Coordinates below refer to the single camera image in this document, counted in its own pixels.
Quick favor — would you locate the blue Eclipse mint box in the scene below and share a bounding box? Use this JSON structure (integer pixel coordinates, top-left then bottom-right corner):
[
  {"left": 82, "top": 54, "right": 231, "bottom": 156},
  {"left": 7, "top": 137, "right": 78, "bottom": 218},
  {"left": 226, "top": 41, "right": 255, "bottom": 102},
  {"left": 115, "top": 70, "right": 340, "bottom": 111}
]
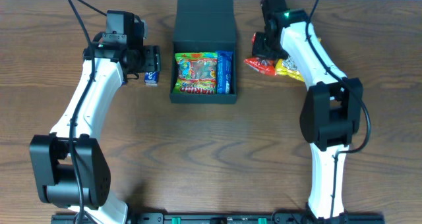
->
[{"left": 144, "top": 72, "right": 160, "bottom": 86}]

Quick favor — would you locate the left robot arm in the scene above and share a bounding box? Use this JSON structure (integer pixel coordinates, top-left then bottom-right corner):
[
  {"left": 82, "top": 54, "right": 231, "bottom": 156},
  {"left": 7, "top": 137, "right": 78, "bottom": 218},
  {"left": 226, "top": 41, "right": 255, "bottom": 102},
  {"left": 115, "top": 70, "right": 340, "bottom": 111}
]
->
[{"left": 29, "top": 42, "right": 161, "bottom": 223}]

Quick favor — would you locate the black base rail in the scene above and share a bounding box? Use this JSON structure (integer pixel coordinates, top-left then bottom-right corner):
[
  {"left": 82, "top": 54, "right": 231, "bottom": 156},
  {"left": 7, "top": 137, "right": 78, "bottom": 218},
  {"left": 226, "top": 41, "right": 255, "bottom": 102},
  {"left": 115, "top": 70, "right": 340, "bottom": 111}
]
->
[{"left": 51, "top": 212, "right": 386, "bottom": 224}]

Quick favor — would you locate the red Hacks candy bag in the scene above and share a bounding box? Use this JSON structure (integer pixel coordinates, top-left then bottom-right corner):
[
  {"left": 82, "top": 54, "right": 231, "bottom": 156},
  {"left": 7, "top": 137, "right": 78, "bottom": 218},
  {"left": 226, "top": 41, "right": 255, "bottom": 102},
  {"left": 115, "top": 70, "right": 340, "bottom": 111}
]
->
[{"left": 243, "top": 32, "right": 277, "bottom": 76}]

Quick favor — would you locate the green Haribo gummy bag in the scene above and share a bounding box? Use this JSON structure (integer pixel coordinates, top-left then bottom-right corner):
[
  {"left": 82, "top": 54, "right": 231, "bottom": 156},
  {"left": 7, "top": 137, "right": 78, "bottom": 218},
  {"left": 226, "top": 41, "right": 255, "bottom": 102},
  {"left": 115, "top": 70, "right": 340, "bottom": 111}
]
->
[{"left": 172, "top": 52, "right": 218, "bottom": 95}]

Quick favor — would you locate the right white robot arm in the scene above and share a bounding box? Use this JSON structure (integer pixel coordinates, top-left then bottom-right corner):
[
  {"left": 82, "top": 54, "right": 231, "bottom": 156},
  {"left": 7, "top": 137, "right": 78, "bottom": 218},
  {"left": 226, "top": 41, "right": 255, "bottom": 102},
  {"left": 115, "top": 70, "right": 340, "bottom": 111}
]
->
[{"left": 253, "top": 9, "right": 368, "bottom": 223}]

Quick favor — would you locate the yellow Hacks candy bag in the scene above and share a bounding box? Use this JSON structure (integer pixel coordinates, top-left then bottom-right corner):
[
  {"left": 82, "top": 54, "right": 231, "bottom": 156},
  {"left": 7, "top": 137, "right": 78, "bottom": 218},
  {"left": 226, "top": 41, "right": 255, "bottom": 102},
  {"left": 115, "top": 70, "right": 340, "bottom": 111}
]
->
[{"left": 270, "top": 51, "right": 304, "bottom": 82}]

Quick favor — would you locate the dark green open box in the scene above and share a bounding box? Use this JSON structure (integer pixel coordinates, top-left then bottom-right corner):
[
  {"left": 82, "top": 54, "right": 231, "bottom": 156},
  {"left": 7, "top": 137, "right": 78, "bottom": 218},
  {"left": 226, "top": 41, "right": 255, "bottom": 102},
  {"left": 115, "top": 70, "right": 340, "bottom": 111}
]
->
[{"left": 169, "top": 0, "right": 237, "bottom": 104}]

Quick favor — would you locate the blue Oreo cookie pack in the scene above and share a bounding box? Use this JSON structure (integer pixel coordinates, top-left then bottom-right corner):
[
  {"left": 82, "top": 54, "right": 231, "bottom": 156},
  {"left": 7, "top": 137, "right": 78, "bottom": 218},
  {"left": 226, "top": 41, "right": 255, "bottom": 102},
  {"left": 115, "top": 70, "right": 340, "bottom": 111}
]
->
[{"left": 216, "top": 51, "right": 233, "bottom": 94}]

